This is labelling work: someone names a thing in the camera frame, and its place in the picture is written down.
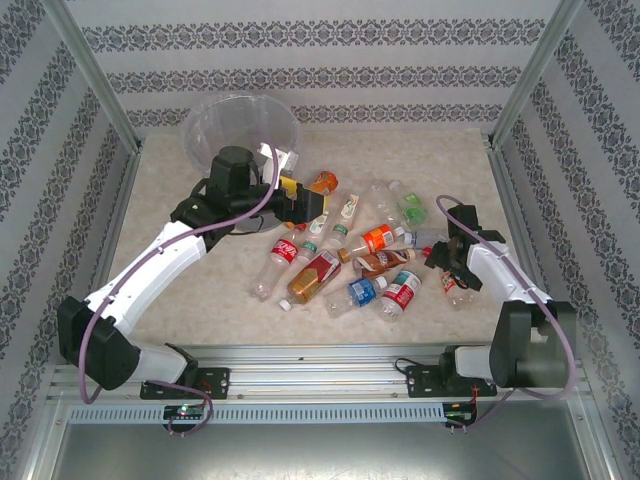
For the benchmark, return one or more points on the brown label white-capped bottle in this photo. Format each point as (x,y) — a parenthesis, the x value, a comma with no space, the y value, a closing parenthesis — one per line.
(382,261)

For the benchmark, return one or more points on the aluminium frame post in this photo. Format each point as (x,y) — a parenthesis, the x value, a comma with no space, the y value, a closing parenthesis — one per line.
(531,75)
(95,75)

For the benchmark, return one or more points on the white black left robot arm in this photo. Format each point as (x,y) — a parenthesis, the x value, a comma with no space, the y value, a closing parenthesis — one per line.
(150,270)

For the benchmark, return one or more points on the clear plastic bin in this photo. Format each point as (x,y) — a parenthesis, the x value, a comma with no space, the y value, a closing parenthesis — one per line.
(235,120)

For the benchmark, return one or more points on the amber tea bottle red label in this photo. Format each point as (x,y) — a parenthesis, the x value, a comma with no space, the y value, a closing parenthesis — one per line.
(312,277)

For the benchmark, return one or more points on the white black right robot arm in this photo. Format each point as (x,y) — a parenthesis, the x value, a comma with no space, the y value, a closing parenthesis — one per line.
(530,345)

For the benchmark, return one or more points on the grey metal shelf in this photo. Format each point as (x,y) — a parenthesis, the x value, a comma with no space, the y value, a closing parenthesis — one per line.
(320,455)

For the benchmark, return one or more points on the circuit board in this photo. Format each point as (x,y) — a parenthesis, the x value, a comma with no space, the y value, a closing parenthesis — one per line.
(185,411)
(460,414)

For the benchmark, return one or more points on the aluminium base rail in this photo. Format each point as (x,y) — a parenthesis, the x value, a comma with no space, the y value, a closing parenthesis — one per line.
(320,375)

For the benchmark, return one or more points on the orange label gold-capped bottle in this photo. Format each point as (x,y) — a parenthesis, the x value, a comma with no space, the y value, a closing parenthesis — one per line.
(377,238)

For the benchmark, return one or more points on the right circuit board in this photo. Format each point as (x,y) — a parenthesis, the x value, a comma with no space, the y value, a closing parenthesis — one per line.
(460,414)

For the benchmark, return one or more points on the red label clear bottle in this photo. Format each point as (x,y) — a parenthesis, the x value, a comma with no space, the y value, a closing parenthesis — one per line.
(460,297)

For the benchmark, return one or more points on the blue label water bottle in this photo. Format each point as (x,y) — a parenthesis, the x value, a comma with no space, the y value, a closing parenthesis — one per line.
(361,291)

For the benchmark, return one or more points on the orange juice bottle yellow cap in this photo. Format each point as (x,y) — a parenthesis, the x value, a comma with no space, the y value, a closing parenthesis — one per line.
(325,181)

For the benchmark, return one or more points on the left circuit board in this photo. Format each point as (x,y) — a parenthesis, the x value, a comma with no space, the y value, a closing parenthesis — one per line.
(185,411)

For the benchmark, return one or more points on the red label cola bottle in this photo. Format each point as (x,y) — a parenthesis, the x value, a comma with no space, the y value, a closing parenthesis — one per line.
(284,250)

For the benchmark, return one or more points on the teal red label water bottle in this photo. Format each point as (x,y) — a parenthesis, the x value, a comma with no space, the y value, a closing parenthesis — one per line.
(402,295)

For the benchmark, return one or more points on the aluminium table side rail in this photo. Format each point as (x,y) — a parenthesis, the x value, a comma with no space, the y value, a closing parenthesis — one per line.
(126,180)
(505,180)

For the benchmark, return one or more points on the clear unlabelled white-capped bottle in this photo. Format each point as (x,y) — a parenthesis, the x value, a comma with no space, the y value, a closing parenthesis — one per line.
(385,202)

